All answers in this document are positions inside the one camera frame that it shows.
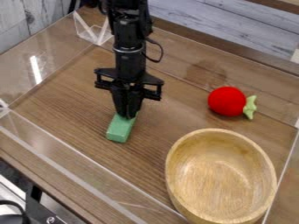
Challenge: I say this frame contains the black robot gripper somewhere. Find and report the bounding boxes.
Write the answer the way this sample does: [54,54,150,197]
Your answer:
[94,48,164,119]

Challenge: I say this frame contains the green rectangular block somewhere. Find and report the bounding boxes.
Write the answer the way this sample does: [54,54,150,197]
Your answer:
[106,114,136,143]

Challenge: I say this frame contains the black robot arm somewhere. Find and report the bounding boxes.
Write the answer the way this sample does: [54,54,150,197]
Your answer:
[94,0,164,119]

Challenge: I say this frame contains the light wooden bowl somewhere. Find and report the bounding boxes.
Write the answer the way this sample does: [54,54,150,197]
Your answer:
[164,129,276,224]

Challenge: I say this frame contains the clear acrylic tray walls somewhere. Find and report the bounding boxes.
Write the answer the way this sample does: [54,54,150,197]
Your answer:
[0,10,299,224]

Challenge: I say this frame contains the red plush tomato toy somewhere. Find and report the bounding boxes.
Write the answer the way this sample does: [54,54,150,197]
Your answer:
[208,87,257,120]

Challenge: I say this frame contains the clear acrylic corner bracket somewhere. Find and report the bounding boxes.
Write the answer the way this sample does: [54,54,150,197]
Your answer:
[72,12,112,46]

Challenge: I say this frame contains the black table leg bracket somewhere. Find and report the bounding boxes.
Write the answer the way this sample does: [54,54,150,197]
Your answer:
[25,185,66,224]

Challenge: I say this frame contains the black cable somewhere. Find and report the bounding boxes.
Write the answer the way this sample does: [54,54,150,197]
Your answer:
[0,199,28,224]

